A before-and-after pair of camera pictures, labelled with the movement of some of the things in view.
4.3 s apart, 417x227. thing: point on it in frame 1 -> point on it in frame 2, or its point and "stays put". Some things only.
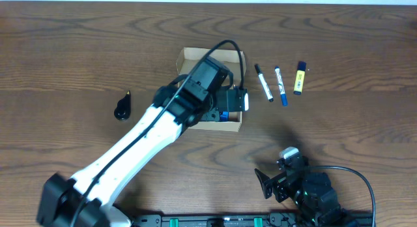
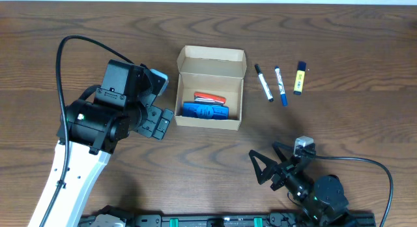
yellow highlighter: [300, 77] stays put
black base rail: [321, 219] stays put
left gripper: [210, 116] -> [148, 126]
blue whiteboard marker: [281, 84] stays put
